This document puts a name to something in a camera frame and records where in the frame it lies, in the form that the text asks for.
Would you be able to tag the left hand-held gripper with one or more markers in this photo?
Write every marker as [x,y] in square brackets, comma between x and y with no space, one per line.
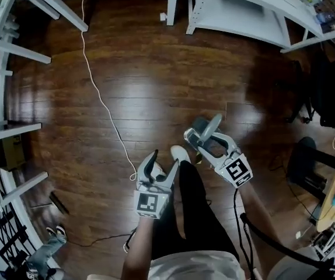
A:
[151,201]

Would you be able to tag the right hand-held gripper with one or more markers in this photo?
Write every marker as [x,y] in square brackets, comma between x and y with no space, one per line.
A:
[237,171]

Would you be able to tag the person's right forearm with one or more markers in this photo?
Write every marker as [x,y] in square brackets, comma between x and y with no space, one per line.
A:
[258,211]

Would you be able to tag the person's left forearm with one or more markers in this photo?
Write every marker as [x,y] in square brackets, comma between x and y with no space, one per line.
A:
[138,244]

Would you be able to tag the yellow and black small card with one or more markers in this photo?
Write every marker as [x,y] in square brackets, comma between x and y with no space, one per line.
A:
[198,158]

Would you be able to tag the person's black trouser leg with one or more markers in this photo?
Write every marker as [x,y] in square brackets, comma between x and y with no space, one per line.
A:
[193,209]

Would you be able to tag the person's white shirt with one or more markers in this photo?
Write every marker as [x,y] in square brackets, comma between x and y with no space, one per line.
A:
[193,265]

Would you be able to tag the small white plug adapter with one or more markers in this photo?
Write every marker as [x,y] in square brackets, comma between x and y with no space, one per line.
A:
[298,234]

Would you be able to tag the black office chair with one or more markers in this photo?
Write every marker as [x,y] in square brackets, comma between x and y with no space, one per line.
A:
[325,92]

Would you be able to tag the white metal shelf unit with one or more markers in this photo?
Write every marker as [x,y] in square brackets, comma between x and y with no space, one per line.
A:
[243,13]

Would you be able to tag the brown cardboard box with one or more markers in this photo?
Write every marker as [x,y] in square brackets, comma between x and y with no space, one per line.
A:
[11,153]

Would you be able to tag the black metal railing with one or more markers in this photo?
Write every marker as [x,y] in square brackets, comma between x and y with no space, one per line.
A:
[7,238]

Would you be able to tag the clear plastic water bottle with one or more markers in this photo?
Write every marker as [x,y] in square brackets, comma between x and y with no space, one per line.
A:
[325,17]

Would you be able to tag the white table with plant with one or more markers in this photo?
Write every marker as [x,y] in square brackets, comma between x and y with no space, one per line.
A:
[1,25]

